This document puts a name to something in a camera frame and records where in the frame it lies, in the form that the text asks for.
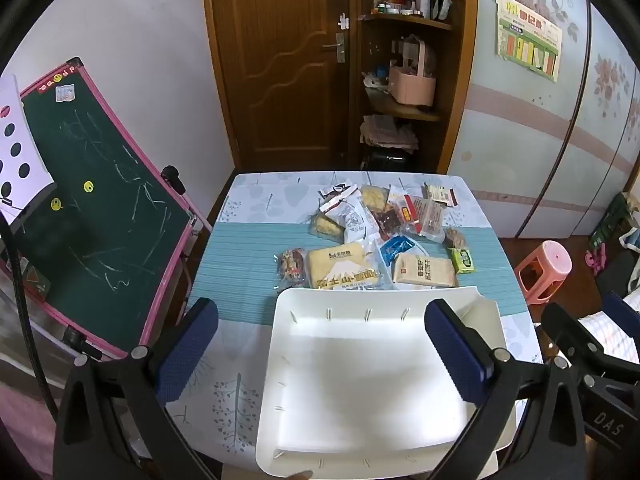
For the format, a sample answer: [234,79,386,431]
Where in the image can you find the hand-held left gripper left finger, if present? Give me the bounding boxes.
[54,297,221,480]

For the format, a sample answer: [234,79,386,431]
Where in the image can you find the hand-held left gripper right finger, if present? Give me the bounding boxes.
[424,298,587,480]

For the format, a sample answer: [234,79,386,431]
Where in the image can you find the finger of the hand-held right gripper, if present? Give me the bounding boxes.
[601,291,640,335]
[541,301,604,377]

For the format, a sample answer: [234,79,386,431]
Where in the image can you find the beige biscuit packet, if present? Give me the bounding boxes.
[392,252,459,289]

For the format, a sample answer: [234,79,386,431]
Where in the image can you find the small green snack packet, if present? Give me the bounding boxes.
[451,247,476,275]

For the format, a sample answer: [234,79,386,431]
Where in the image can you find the white paper tray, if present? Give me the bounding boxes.
[255,285,518,479]

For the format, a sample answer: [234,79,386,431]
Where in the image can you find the blue snack packet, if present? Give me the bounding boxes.
[379,234,427,267]

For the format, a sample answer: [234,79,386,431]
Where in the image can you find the clear nut bar packet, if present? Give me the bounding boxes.
[273,248,309,284]

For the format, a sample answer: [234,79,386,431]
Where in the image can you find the clear bread bun packet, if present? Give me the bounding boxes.
[414,196,447,244]

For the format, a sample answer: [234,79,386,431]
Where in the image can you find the cream cake packet mountain print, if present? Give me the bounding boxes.
[305,242,384,291]

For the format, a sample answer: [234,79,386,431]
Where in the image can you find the red dried meat packet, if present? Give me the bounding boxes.
[375,209,402,239]

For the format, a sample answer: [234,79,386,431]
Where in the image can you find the cream rusk packet red edges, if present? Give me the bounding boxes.
[424,183,459,207]

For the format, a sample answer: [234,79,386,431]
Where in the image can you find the white printed bread packet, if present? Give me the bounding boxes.
[325,199,382,244]

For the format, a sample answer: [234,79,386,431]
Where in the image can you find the yellow puffed cake packet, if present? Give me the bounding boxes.
[360,185,391,212]

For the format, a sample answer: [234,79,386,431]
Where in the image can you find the yellow egg cake packet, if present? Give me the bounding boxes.
[312,212,347,239]

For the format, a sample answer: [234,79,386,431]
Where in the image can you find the brown cartoon snack packet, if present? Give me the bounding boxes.
[319,183,362,207]

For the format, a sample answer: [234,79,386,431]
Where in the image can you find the plaid bed sheet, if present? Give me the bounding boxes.
[579,292,640,364]

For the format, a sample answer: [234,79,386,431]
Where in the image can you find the pink toy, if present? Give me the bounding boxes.
[584,247,609,274]

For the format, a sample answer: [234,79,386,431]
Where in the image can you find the pink plastic stool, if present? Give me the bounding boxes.
[513,239,573,306]

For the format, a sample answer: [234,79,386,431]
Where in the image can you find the printed tablecloth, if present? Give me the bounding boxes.
[165,172,545,480]

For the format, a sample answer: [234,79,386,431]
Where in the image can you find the green bag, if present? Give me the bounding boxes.
[589,192,634,249]

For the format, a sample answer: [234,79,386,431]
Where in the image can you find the green chalkboard easel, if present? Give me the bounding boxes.
[0,57,214,361]

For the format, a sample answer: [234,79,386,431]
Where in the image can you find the black easel knob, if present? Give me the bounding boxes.
[159,164,187,196]

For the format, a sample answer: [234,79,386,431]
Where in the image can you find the floral wardrobe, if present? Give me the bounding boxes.
[446,0,640,239]

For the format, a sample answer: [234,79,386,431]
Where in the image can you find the black box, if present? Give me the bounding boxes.
[364,147,416,171]

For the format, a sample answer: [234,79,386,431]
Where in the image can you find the folded pink cloth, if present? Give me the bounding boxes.
[359,113,420,154]

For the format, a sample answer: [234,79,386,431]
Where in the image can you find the white perforated board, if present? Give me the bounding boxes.
[0,74,59,222]

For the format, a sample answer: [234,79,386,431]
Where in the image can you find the wooden shelf unit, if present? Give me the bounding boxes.
[349,0,479,174]

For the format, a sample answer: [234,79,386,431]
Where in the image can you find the pink basket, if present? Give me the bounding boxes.
[388,35,437,106]

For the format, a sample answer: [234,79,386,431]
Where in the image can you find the wooden door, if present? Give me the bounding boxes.
[202,0,362,172]

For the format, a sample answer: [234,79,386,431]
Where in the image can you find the cluster of small shelf bottles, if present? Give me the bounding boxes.
[372,0,454,19]

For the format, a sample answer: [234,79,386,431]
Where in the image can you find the black cable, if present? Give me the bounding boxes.
[0,205,62,427]

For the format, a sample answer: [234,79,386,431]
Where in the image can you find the wall poster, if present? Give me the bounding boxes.
[494,0,564,84]

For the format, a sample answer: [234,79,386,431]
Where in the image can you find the metal door handle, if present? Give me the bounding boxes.
[322,32,347,64]

